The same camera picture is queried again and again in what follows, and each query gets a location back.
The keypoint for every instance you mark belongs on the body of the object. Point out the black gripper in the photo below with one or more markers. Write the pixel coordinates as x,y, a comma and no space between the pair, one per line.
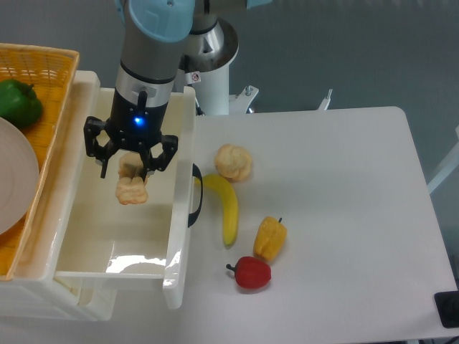
133,127

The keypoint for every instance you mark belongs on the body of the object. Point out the square tan bread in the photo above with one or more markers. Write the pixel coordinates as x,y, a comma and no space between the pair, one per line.
131,188

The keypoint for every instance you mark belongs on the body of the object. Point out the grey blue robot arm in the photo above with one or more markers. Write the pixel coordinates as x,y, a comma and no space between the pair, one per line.
161,38

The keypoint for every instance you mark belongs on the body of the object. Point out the upper white drawer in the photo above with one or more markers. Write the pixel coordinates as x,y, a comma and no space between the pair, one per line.
143,246

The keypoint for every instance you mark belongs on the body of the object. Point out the round tan bread roll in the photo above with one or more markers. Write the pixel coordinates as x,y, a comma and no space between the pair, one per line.
233,162

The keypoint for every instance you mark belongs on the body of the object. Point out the white drawer cabinet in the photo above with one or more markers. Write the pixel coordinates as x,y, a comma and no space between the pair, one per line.
34,290

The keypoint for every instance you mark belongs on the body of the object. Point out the beige round plate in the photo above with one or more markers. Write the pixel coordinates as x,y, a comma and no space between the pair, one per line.
19,175

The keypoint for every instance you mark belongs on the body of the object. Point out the orange plastic basket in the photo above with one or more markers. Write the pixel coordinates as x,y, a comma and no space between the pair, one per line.
52,71

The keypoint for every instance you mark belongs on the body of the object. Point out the green bell pepper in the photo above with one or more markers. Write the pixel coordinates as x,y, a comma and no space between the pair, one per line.
20,105

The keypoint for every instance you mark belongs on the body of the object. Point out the yellow banana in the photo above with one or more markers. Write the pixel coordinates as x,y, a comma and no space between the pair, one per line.
230,208

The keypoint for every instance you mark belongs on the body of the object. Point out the yellow bell pepper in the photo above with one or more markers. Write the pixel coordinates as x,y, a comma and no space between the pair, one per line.
270,238

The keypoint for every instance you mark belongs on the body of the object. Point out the red bell pepper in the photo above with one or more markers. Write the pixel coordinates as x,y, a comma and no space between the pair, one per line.
251,273

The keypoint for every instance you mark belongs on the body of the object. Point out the black device at edge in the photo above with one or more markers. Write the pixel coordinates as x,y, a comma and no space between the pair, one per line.
447,304

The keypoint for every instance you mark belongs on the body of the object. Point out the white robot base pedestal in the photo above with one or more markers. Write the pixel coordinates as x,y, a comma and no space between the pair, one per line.
211,79

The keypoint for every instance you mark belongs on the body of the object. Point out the white table frame bracket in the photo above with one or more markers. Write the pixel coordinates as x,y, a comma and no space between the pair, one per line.
443,169

